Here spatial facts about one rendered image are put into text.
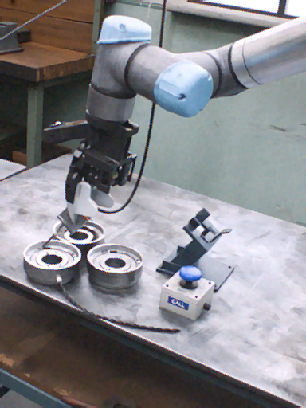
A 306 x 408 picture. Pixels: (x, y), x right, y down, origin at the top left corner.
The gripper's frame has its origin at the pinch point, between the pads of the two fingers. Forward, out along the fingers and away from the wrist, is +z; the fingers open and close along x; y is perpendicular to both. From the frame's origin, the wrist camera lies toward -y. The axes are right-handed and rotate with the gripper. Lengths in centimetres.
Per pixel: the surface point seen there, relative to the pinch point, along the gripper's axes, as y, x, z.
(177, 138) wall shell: -54, 163, 52
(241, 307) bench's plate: 31.7, 9.3, 8.0
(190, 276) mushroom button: 23.0, 2.0, 1.9
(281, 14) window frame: -26, 169, -17
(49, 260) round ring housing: -3.1, -1.8, 11.6
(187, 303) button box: 24.6, 0.1, 5.6
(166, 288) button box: 20.3, 0.1, 5.1
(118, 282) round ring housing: 11.4, -0.3, 8.9
